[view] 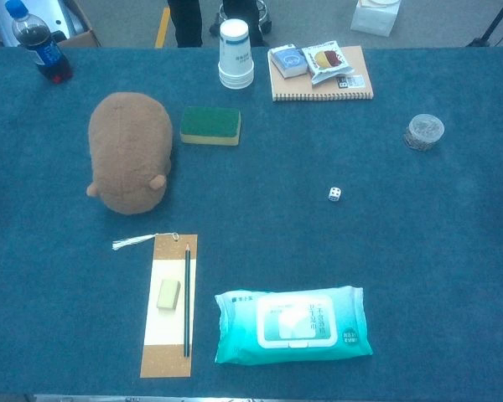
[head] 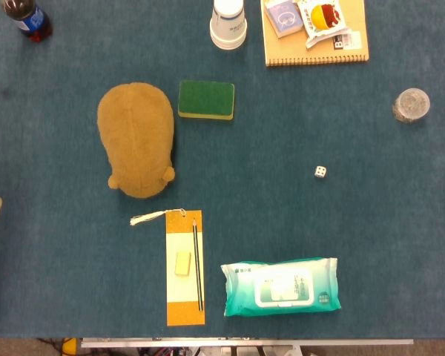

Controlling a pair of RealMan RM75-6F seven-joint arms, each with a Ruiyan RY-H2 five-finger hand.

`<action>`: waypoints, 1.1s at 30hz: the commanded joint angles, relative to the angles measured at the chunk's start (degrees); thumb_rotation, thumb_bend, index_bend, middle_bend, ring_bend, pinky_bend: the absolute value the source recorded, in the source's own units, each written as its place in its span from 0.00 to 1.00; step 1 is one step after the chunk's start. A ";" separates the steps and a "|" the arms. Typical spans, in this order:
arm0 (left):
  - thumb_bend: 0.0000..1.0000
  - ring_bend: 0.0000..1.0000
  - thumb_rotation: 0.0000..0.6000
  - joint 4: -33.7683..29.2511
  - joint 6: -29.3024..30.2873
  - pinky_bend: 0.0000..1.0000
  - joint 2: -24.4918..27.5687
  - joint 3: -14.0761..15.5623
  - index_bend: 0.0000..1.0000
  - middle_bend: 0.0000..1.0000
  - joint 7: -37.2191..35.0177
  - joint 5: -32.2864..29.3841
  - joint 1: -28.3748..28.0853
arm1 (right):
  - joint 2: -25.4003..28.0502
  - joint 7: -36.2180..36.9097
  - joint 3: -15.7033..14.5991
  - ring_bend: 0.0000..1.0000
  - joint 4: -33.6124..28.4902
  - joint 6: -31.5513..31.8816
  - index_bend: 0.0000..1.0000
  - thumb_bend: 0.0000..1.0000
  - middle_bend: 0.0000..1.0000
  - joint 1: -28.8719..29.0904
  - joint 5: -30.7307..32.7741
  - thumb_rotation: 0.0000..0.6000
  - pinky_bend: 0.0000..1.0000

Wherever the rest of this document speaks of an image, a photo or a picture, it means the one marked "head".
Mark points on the small white die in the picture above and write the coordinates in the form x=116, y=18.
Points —
x=320, y=171

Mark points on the white bookmark tassel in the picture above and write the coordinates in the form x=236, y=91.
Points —
x=148, y=217

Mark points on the brown plush toy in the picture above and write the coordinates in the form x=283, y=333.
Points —
x=137, y=139

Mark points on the dark soda bottle blue label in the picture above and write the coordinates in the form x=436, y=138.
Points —
x=27, y=18

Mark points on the yellow eraser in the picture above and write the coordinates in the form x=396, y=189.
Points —
x=182, y=263

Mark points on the orange and cream bookmark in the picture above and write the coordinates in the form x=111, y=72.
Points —
x=178, y=293

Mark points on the dark striped pencil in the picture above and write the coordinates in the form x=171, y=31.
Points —
x=197, y=265

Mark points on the green and yellow sponge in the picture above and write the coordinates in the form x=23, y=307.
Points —
x=206, y=98

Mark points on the white paper cup stack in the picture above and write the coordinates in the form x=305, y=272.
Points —
x=228, y=27

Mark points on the green wet wipes pack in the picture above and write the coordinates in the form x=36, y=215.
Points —
x=282, y=287

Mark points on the kraft spiral notebook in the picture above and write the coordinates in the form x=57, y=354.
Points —
x=300, y=50

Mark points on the small blue card box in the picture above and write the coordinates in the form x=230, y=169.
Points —
x=283, y=18

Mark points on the white snack packet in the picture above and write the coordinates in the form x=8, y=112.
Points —
x=324, y=18

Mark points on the metal table frame rail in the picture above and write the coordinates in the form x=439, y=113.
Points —
x=244, y=342

